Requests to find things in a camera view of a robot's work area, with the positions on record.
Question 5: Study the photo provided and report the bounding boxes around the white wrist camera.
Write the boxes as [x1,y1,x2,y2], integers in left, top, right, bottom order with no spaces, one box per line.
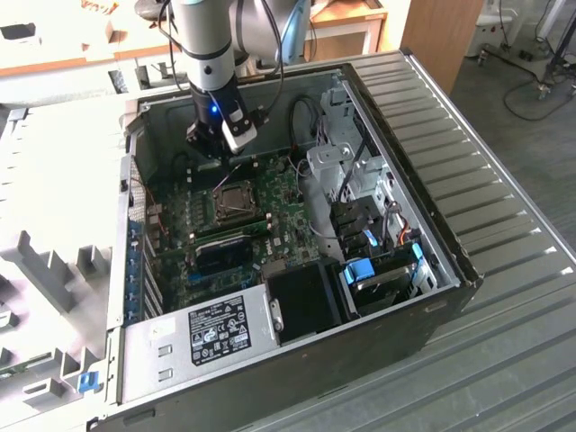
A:
[220,101,260,154]

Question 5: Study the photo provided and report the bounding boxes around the silver power supply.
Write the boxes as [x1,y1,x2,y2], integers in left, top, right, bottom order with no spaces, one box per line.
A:
[120,282,284,405]

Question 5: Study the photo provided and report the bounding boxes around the flat ribbon cable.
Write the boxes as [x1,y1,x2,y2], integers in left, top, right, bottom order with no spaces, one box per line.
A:
[339,138,368,199]

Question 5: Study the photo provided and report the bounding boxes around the desk with wooden edge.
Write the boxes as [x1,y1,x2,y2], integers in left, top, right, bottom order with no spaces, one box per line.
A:
[0,0,181,80]

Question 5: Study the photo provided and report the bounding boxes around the black round cable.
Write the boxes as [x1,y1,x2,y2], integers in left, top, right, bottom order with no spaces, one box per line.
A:
[289,95,326,152]

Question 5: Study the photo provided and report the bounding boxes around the green RAM stick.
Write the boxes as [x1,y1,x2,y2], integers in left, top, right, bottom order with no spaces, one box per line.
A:
[0,353,54,382]
[192,219,274,240]

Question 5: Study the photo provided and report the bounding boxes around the black wheeled stand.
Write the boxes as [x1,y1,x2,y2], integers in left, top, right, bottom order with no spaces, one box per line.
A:
[535,0,576,103]

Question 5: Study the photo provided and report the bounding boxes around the silver metal bracket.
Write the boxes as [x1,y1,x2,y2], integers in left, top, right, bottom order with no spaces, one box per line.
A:
[306,141,356,181]

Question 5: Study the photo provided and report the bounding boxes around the wooden side table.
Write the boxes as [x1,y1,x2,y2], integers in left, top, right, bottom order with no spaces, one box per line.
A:
[308,0,389,64]

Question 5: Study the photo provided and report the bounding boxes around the metal drive cage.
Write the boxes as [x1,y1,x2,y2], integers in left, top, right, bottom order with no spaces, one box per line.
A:
[321,85,392,212]

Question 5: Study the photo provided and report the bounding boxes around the black round base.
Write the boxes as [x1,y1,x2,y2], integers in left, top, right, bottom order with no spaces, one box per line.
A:
[133,0,173,20]

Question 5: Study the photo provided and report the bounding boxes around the hard disk in blue carrier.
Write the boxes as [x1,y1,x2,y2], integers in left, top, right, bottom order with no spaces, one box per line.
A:
[340,245,427,317]

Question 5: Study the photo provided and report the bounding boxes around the black desk device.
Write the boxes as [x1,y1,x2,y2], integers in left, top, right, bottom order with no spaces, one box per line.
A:
[0,21,38,42]

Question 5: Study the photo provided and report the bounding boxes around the black plastic disk bay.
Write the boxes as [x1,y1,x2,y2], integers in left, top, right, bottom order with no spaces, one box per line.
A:
[329,195,386,262]

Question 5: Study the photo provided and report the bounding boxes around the silver heat sink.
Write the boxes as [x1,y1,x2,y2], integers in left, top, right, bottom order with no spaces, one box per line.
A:
[262,259,288,279]

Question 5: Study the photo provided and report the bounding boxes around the cardboard box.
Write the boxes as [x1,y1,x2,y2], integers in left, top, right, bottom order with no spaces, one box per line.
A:
[79,0,121,51]

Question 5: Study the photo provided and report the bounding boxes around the black camera cable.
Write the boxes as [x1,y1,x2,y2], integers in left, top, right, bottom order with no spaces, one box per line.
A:
[252,0,285,123]

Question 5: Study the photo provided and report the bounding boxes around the blue plastic latch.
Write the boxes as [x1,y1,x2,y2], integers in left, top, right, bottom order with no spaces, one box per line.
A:
[76,369,101,394]

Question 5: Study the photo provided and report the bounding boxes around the green motherboard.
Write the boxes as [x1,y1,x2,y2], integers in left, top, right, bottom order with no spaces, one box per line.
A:
[146,152,328,314]

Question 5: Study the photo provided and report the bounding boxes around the black PC case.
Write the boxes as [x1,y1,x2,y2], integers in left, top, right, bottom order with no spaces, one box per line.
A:
[85,48,485,432]

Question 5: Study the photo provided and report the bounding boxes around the orange wire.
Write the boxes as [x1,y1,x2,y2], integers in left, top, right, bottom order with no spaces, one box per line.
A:
[394,223,414,248]

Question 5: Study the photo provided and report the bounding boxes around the CPU socket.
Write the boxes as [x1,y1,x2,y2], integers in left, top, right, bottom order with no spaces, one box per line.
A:
[210,179,266,227]

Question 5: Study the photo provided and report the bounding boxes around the black fan shroud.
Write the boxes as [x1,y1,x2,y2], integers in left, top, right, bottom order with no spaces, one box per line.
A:
[265,262,348,338]

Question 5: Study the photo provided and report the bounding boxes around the white wheeled equipment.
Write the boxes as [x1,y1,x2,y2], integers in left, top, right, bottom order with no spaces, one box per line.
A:
[465,0,517,67]

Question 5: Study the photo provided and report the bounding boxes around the wooden cabinet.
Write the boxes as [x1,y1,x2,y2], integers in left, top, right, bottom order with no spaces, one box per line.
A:
[399,0,486,96]

